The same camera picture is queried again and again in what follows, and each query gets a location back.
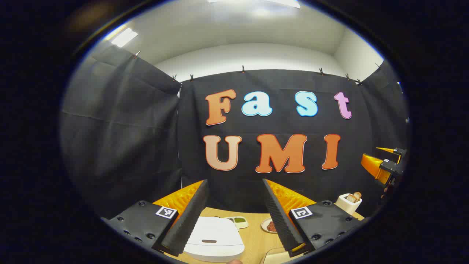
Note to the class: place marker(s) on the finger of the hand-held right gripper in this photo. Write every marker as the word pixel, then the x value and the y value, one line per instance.
pixel 372 165
pixel 400 153

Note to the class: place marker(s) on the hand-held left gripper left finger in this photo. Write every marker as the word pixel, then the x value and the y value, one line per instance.
pixel 190 216

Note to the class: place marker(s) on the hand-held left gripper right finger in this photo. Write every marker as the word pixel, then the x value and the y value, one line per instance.
pixel 278 216

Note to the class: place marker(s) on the white rice cooker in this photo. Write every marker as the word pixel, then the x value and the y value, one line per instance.
pixel 216 234

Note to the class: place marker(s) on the brown meat piece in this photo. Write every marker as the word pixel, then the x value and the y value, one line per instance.
pixel 272 227

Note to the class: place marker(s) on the white oval plate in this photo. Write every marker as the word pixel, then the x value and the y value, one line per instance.
pixel 264 225

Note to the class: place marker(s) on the toasted bread slice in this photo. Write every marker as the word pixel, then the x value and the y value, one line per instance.
pixel 358 195
pixel 351 198

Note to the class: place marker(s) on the small divided grain dish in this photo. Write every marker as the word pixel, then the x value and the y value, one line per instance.
pixel 239 221

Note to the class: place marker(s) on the white toaster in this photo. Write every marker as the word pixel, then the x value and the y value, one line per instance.
pixel 346 207

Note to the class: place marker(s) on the ceiling light panel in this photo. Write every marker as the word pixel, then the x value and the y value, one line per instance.
pixel 124 37
pixel 278 3

